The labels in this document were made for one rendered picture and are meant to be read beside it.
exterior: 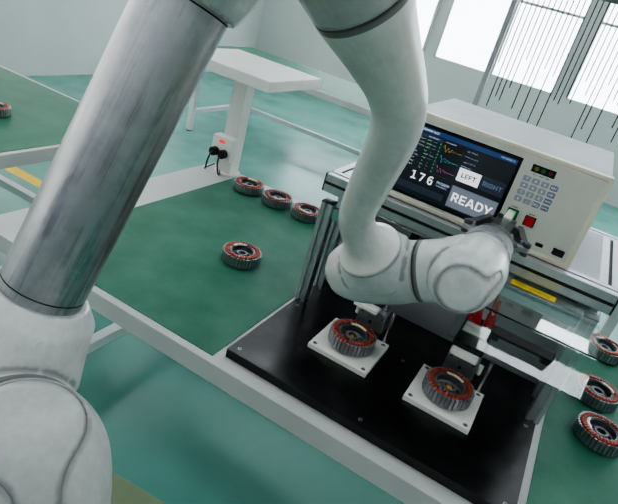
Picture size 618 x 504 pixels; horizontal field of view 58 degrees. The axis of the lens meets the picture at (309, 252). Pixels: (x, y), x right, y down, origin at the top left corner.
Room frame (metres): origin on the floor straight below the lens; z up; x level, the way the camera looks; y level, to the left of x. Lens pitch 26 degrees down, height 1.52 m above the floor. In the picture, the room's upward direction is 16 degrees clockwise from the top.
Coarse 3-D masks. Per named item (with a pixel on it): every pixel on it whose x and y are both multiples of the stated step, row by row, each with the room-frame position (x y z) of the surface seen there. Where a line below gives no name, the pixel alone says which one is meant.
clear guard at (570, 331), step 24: (504, 288) 1.02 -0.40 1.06; (480, 312) 0.91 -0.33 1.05; (504, 312) 0.92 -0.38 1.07; (528, 312) 0.94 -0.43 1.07; (552, 312) 0.97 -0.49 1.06; (576, 312) 1.00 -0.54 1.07; (600, 312) 1.04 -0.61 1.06; (456, 336) 0.88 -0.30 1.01; (480, 336) 0.87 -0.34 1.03; (528, 336) 0.87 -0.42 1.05; (552, 336) 0.88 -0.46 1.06; (576, 336) 0.90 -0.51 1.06; (504, 360) 0.84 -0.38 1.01; (528, 360) 0.84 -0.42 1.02; (576, 360) 0.84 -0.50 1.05; (552, 384) 0.81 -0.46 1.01; (576, 384) 0.81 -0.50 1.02
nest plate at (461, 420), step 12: (420, 372) 1.07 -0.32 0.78; (420, 384) 1.02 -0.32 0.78; (408, 396) 0.97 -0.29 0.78; (420, 396) 0.98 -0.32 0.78; (480, 396) 1.04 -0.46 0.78; (420, 408) 0.95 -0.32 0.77; (432, 408) 0.95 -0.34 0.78; (468, 408) 0.99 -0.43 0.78; (444, 420) 0.93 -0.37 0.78; (456, 420) 0.93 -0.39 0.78; (468, 420) 0.95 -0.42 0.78; (468, 432) 0.91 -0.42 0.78
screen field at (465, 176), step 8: (464, 176) 1.19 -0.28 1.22; (472, 176) 1.18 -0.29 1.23; (480, 176) 1.18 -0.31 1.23; (472, 184) 1.18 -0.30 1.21; (480, 184) 1.17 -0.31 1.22; (488, 184) 1.17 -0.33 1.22; (496, 184) 1.16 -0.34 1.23; (504, 184) 1.16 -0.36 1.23; (488, 192) 1.17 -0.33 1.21; (496, 192) 1.16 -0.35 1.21
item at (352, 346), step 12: (336, 324) 1.11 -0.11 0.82; (348, 324) 1.13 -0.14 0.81; (360, 324) 1.14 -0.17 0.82; (336, 336) 1.06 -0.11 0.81; (348, 336) 1.09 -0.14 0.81; (360, 336) 1.12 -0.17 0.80; (372, 336) 1.10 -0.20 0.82; (336, 348) 1.05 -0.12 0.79; (348, 348) 1.05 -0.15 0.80; (360, 348) 1.05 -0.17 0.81; (372, 348) 1.07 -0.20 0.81
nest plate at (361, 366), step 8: (328, 328) 1.14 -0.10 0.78; (320, 336) 1.10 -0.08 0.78; (312, 344) 1.06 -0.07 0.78; (320, 344) 1.06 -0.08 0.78; (328, 344) 1.07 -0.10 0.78; (376, 344) 1.13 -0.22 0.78; (384, 344) 1.14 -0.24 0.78; (320, 352) 1.05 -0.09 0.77; (328, 352) 1.04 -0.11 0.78; (336, 352) 1.05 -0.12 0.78; (376, 352) 1.10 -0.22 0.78; (384, 352) 1.12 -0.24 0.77; (336, 360) 1.03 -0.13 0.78; (344, 360) 1.03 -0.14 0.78; (352, 360) 1.04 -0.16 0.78; (360, 360) 1.05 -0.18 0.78; (368, 360) 1.06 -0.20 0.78; (376, 360) 1.06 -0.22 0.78; (352, 368) 1.01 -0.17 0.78; (360, 368) 1.02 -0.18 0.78; (368, 368) 1.03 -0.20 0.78
